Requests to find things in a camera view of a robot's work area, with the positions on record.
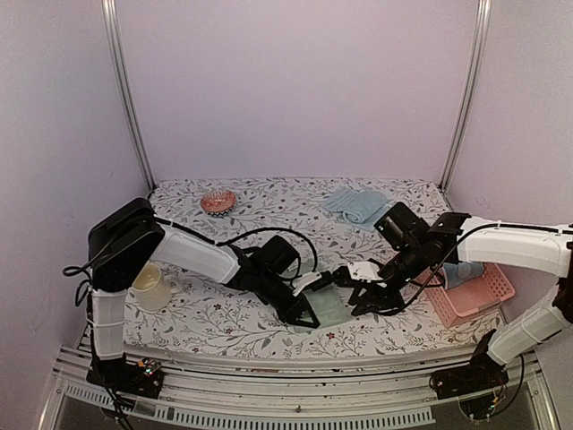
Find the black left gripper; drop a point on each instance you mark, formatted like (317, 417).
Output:
(294, 313)

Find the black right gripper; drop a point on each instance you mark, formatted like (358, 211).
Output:
(384, 300)

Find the light blue towel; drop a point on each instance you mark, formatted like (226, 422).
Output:
(359, 209)

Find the green panda towel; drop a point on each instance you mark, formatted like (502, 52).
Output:
(326, 302)

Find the pink plastic basket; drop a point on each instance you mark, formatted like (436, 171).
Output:
(466, 302)

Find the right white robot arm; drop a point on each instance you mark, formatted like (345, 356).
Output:
(537, 259)

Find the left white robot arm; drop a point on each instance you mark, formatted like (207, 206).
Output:
(133, 237)

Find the blue rolled towel in basket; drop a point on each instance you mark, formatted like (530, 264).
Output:
(457, 274)

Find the cream ceramic mug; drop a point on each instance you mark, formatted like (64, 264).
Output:
(152, 289)

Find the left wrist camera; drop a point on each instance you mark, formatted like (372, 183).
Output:
(312, 280)

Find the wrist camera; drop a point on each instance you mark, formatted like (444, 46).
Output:
(312, 280)
(366, 271)

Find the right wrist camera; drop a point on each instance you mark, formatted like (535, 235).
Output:
(366, 271)

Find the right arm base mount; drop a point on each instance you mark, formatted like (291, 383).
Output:
(481, 373)

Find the aluminium front rail frame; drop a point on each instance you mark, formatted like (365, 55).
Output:
(385, 392)

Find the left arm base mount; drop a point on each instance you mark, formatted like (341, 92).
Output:
(143, 378)

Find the right aluminium corner post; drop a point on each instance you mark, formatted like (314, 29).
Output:
(482, 20)

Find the aluminium corner post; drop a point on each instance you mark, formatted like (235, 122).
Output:
(114, 41)
(482, 20)

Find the left aluminium corner post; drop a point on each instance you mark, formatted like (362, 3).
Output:
(114, 41)

